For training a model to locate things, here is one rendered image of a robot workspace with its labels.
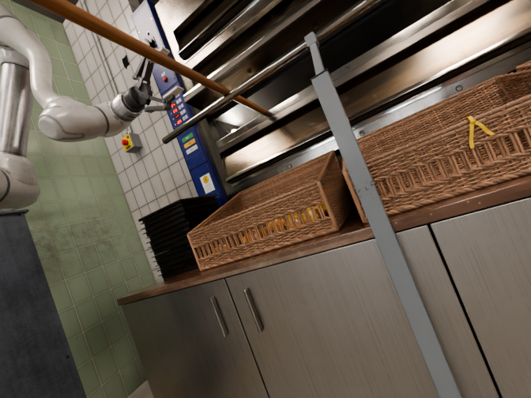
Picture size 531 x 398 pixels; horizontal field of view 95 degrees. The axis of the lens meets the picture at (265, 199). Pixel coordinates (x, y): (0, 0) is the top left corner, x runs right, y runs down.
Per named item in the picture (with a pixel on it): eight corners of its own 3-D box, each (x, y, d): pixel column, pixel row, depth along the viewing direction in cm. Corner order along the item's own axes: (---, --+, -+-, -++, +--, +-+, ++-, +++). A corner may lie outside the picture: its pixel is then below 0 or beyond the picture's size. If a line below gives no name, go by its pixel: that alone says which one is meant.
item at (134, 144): (134, 153, 170) (129, 140, 170) (143, 147, 166) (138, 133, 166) (124, 152, 163) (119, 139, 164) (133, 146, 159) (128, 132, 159)
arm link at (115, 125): (141, 122, 96) (114, 127, 84) (118, 139, 102) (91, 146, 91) (125, 95, 93) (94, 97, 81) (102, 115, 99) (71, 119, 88)
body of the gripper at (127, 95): (137, 94, 91) (153, 80, 87) (145, 115, 91) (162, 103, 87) (118, 88, 84) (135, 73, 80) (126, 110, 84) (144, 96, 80)
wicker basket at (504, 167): (366, 202, 108) (342, 144, 109) (530, 147, 84) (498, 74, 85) (360, 226, 64) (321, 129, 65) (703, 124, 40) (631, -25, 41)
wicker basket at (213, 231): (257, 238, 135) (239, 192, 136) (358, 204, 110) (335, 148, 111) (197, 273, 92) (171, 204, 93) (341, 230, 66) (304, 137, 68)
